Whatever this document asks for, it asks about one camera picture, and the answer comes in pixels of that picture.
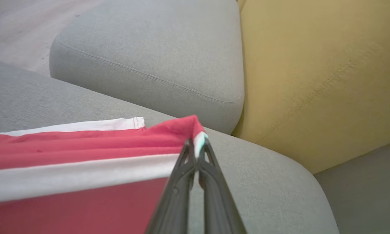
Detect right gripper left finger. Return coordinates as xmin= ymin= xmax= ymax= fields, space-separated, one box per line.
xmin=145 ymin=138 xmax=197 ymax=234

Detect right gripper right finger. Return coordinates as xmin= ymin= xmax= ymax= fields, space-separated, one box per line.
xmin=197 ymin=137 xmax=248 ymax=234

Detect grey sofa seat cushion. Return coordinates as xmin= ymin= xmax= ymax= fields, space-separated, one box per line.
xmin=49 ymin=0 xmax=245 ymax=135
xmin=314 ymin=139 xmax=390 ymax=234

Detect red shorts with white stripe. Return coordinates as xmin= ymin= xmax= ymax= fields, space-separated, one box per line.
xmin=0 ymin=115 xmax=208 ymax=234

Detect yellow sofa backrest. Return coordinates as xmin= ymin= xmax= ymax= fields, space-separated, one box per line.
xmin=231 ymin=0 xmax=390 ymax=174

